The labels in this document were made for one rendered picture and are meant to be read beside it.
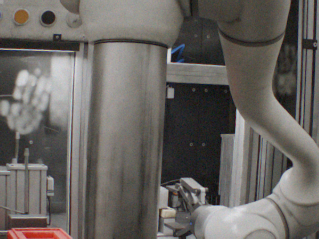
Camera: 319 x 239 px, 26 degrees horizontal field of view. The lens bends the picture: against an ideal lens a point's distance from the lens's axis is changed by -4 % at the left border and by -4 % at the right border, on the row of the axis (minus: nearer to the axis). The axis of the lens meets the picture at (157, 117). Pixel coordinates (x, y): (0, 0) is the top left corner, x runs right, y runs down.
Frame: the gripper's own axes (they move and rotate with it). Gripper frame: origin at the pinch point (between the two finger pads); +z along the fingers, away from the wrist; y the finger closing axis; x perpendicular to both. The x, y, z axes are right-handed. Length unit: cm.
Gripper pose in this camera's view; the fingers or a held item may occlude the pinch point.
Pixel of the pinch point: (175, 207)
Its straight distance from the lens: 163.0
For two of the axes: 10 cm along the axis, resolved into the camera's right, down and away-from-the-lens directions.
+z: -3.5, -0.7, 9.3
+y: 0.4, -10.0, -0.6
